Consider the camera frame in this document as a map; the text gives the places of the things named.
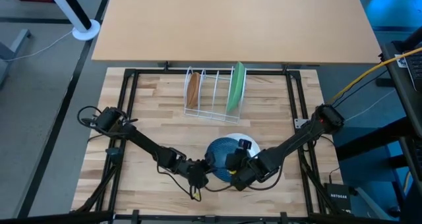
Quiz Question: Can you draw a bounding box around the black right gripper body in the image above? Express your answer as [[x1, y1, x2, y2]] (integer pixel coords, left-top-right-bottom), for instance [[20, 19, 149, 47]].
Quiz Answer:
[[230, 163, 262, 191]]

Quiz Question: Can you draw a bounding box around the white floor cable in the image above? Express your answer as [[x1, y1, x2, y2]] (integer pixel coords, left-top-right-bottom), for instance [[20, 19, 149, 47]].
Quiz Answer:
[[6, 29, 74, 62]]

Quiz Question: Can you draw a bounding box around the black laptop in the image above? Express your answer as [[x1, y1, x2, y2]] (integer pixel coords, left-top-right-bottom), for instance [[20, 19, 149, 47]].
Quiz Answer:
[[404, 51, 422, 93]]

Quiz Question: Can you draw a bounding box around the black metal rig frame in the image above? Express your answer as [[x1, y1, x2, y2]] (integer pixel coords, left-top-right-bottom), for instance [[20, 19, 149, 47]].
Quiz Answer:
[[74, 61, 350, 224]]

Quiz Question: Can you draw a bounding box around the white pole with round base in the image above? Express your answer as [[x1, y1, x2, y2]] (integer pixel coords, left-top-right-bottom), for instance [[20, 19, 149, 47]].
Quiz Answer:
[[44, 0, 102, 42]]

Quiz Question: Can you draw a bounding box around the white wire dish rack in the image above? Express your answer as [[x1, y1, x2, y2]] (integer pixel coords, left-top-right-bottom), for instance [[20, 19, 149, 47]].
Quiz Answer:
[[183, 65, 247, 125]]

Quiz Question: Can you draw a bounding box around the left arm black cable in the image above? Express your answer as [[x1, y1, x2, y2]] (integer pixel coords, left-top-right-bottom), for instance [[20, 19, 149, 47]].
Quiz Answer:
[[156, 164, 206, 202]]

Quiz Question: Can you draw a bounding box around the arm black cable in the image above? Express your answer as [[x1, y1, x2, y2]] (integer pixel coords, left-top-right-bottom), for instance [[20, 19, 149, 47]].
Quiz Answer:
[[156, 164, 206, 202], [204, 169, 285, 192]]

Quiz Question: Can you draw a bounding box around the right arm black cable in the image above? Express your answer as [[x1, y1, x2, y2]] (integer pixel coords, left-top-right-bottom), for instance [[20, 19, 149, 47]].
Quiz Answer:
[[204, 169, 285, 192]]

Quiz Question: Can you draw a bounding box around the black Netgear network switch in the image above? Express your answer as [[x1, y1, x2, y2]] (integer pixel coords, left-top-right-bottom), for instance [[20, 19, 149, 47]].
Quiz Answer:
[[324, 182, 352, 211]]

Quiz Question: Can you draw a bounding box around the brown plate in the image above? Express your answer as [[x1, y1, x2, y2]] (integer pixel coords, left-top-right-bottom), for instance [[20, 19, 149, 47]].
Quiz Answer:
[[186, 72, 201, 109]]

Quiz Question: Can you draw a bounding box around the light wooden desk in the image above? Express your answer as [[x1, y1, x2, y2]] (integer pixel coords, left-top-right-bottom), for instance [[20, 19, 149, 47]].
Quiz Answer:
[[91, 0, 382, 65]]

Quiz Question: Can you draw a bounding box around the blue plate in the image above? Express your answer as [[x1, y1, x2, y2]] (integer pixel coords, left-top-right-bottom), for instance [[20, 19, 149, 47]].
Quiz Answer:
[[204, 136, 247, 182]]

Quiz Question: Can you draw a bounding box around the black equipment cart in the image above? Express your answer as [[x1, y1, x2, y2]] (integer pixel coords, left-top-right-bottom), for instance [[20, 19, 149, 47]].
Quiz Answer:
[[382, 28, 422, 224]]

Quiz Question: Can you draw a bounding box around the green plate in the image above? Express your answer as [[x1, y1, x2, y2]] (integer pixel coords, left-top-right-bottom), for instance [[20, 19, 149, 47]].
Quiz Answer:
[[226, 61, 247, 113]]

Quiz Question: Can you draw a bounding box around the white plate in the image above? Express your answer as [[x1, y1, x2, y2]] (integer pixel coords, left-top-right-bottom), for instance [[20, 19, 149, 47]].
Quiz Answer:
[[227, 132, 261, 159]]

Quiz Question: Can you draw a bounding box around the grey furniture leg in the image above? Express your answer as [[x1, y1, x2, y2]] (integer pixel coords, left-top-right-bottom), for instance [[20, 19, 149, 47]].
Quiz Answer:
[[0, 28, 32, 86]]

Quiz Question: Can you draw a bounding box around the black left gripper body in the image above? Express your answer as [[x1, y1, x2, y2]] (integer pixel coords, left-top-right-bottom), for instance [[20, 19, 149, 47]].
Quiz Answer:
[[184, 160, 210, 189]]

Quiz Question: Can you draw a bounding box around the yellow cable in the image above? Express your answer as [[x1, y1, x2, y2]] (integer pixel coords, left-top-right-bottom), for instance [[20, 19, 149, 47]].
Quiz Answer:
[[329, 47, 422, 105]]

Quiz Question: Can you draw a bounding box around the thin white cable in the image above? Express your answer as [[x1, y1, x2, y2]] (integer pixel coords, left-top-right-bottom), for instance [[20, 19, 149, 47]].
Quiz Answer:
[[344, 88, 396, 123]]

